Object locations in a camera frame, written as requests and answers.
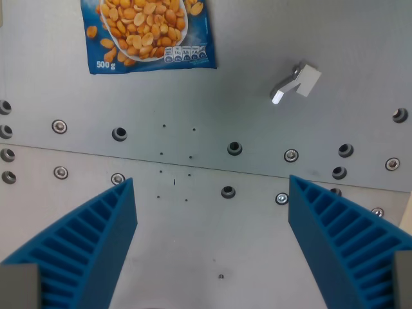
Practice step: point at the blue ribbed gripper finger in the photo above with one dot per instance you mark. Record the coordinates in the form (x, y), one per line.
(96, 244)
(325, 238)

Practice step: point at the silver hex socket screw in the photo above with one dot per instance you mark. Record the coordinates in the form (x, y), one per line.
(281, 198)
(117, 178)
(291, 155)
(60, 172)
(392, 163)
(59, 126)
(377, 211)

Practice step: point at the blue peanut bag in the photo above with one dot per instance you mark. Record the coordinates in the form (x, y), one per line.
(145, 35)

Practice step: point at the small grey metal bracket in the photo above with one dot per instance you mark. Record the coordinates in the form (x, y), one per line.
(304, 80)

